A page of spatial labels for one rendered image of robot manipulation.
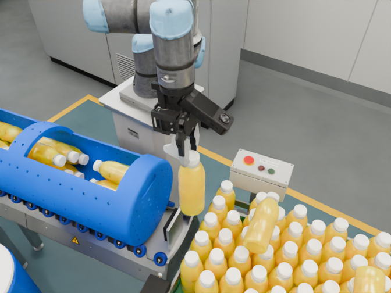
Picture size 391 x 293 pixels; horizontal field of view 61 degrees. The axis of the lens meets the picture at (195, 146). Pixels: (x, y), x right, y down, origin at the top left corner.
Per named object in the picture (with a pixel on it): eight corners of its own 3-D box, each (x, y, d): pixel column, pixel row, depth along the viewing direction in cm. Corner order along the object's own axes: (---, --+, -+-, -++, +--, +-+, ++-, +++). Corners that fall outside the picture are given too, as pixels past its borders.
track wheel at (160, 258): (156, 249, 107) (154, 251, 105) (169, 254, 106) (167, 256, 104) (153, 261, 108) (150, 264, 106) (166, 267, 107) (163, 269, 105)
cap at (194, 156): (201, 156, 82) (201, 151, 80) (196, 167, 79) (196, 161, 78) (185, 153, 82) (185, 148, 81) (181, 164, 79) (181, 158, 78)
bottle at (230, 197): (220, 228, 121) (223, 198, 109) (210, 214, 125) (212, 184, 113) (236, 221, 123) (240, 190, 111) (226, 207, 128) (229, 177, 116)
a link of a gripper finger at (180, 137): (183, 148, 77) (184, 114, 73) (190, 150, 77) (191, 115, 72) (174, 158, 74) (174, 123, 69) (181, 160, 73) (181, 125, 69)
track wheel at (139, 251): (137, 240, 109) (134, 242, 107) (148, 245, 108) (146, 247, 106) (133, 253, 110) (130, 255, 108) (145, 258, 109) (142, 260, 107)
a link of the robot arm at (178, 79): (200, 56, 66) (182, 75, 61) (201, 77, 69) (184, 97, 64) (167, 51, 69) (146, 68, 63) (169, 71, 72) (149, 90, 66)
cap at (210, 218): (206, 214, 105) (206, 210, 104) (218, 217, 104) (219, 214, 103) (202, 224, 102) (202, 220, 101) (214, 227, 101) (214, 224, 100)
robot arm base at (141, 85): (146, 72, 143) (144, 52, 136) (177, 82, 139) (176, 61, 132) (125, 91, 134) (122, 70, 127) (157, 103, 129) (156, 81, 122)
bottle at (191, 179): (206, 199, 94) (208, 153, 82) (201, 219, 89) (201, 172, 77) (183, 195, 95) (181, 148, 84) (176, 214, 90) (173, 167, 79)
